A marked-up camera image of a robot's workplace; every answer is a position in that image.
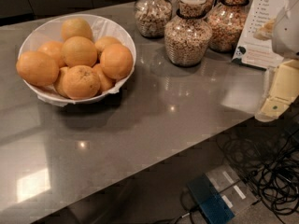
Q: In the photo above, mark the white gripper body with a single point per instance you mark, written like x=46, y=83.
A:
x=288, y=36

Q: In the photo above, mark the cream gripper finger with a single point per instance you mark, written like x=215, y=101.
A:
x=280, y=90
x=265, y=31

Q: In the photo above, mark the orange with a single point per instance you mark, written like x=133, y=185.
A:
x=116, y=61
x=76, y=27
x=105, y=41
x=54, y=50
x=37, y=68
x=81, y=82
x=79, y=50

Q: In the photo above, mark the white bowl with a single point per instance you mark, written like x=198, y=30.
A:
x=51, y=30

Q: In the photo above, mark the allergens information sign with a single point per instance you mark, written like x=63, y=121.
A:
x=252, y=49

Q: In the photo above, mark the right glass cereal jar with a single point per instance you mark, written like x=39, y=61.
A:
x=226, y=19

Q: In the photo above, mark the glass cereal jar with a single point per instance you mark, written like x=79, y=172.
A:
x=226, y=19
x=187, y=35
x=151, y=16

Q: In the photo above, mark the front glass cereal jar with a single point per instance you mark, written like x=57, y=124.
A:
x=187, y=35

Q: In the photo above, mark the left glass cereal jar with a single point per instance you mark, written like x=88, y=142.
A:
x=151, y=16

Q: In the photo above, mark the blue box on floor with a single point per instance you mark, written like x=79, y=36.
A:
x=210, y=202

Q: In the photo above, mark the orange low front right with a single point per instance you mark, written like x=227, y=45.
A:
x=106, y=83

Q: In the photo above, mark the orange low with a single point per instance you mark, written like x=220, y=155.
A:
x=106, y=83
x=58, y=84

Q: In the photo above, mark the orange low front left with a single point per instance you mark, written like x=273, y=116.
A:
x=58, y=84

